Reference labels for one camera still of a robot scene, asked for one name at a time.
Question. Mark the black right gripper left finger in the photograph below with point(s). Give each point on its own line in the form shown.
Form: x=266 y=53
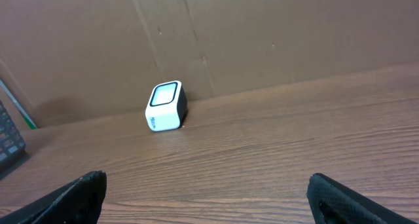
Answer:
x=78 y=202

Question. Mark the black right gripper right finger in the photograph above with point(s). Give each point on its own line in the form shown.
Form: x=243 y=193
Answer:
x=333 y=203

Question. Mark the white barcode scanner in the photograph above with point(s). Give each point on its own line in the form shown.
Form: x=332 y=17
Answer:
x=167 y=107

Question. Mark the grey plastic basket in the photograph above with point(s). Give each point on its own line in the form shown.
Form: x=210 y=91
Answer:
x=12 y=144

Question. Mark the cardboard back wall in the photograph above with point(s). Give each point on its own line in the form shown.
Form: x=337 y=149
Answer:
x=72 y=60

